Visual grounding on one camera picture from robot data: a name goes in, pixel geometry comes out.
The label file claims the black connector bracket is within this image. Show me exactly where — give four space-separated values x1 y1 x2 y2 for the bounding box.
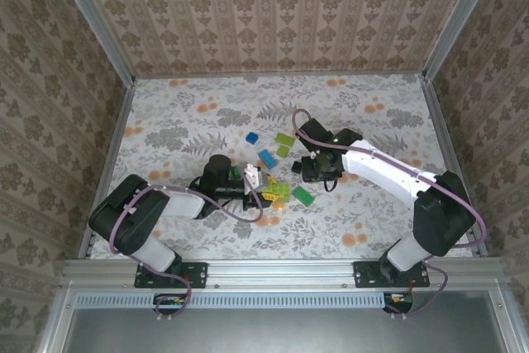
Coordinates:
383 293 415 315
153 293 188 316

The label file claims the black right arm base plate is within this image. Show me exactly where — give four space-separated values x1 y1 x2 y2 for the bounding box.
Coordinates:
353 260 431 289

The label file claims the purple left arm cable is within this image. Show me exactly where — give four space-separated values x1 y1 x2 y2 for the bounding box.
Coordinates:
107 185 265 323

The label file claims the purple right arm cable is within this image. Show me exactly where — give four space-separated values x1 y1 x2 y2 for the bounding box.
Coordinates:
292 108 488 321

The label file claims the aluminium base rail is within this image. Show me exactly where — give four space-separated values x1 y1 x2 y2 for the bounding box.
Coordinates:
61 259 508 290

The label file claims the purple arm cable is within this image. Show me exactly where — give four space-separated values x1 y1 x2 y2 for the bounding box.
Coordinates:
107 185 265 323
292 108 488 321

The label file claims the aluminium frame post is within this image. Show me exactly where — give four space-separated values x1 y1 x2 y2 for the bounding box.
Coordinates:
47 0 137 85
421 0 503 81

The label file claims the long green lego brick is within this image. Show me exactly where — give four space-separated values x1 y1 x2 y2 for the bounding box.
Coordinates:
292 186 316 208

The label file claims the grey slotted cable duct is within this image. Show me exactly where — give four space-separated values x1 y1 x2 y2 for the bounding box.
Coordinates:
76 291 388 309

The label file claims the grey metal panel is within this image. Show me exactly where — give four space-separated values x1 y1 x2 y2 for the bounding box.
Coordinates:
61 291 508 353

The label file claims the aluminium table side rail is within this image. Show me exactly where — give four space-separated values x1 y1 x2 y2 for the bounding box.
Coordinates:
423 79 488 258
78 79 137 261

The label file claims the orange and lime lego carrot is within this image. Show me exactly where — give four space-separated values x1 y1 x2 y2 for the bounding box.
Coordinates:
268 181 295 210

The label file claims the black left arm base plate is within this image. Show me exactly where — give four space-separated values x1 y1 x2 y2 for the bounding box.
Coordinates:
134 260 207 289

